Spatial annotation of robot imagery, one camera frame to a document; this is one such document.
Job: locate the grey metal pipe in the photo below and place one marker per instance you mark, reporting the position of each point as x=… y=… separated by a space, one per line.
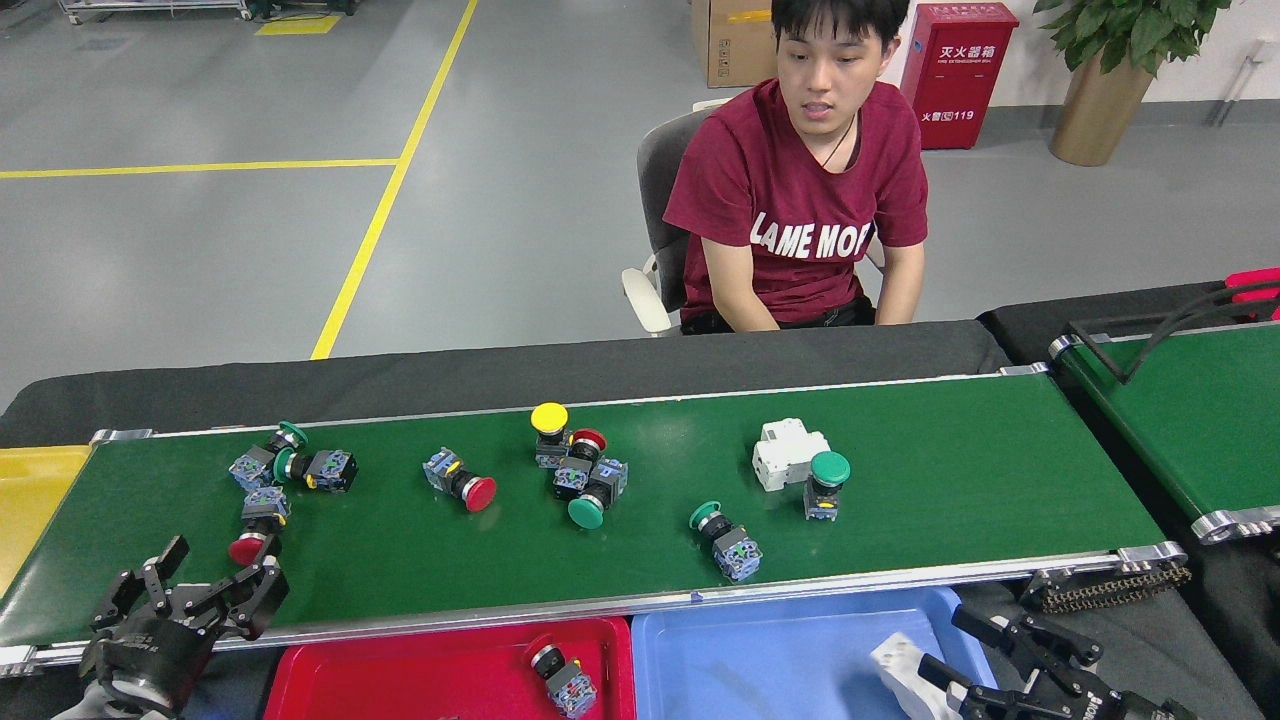
x=1240 y=84

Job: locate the person's left forearm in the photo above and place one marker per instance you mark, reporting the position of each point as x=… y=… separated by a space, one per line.
x=900 y=285

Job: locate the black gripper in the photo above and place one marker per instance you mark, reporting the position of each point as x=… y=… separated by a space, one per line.
x=1090 y=705
x=150 y=660

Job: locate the cardboard box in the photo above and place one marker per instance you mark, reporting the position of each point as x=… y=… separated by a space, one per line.
x=730 y=50

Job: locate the grey chair white armrests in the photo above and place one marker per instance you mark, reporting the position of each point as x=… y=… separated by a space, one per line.
x=660 y=170

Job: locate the green conveyor belt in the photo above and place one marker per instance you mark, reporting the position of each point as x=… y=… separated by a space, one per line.
x=1200 y=420
x=950 y=470

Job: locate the white circuit breaker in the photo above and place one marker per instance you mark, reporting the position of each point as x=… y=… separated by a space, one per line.
x=900 y=670
x=785 y=455

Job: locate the metal cart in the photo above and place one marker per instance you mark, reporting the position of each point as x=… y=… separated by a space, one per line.
x=150 y=6

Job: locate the blue plastic tray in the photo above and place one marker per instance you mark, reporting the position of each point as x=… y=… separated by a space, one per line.
x=770 y=660

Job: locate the red plastic tray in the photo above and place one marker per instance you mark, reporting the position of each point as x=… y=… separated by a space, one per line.
x=420 y=680

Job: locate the red push button switch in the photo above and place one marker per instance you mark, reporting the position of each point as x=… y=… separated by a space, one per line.
x=440 y=470

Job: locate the potted plant gold pot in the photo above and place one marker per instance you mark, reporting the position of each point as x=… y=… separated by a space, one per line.
x=1100 y=120

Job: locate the yellow mushroom button switch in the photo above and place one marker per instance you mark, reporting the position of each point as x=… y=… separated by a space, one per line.
x=549 y=418

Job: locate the red plastic object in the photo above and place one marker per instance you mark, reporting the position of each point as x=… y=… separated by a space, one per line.
x=1255 y=280

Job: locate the person's right forearm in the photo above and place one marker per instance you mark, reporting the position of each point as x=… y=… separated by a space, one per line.
x=735 y=290

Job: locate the person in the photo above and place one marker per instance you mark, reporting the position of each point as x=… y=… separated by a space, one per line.
x=790 y=180

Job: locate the black metal frame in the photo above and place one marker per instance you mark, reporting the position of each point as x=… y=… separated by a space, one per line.
x=1097 y=352

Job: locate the yellow plastic tray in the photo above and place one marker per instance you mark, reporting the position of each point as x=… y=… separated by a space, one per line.
x=30 y=500

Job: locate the dark head button switch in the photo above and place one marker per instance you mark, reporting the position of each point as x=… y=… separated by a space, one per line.
x=572 y=690

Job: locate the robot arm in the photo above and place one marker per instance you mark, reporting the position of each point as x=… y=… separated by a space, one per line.
x=90 y=705

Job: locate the red fire extinguisher box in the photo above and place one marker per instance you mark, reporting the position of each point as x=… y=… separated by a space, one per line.
x=960 y=80

